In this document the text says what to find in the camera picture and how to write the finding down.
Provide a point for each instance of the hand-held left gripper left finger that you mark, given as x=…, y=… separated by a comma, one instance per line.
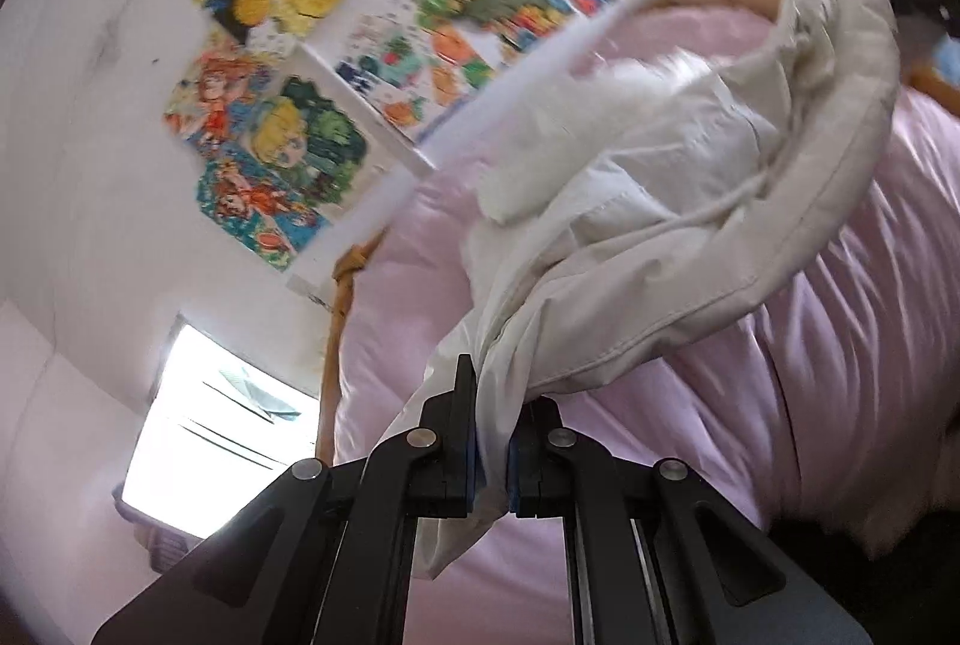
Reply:
x=450, y=472

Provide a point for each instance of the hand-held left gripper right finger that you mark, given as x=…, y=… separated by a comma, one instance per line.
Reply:
x=536, y=472

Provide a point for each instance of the bright window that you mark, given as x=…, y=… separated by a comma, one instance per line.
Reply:
x=217, y=420

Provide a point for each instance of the pink duvet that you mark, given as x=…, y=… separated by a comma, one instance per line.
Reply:
x=825, y=352

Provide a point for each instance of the group of colourful paper drawings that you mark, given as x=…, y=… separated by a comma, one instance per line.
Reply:
x=300, y=150

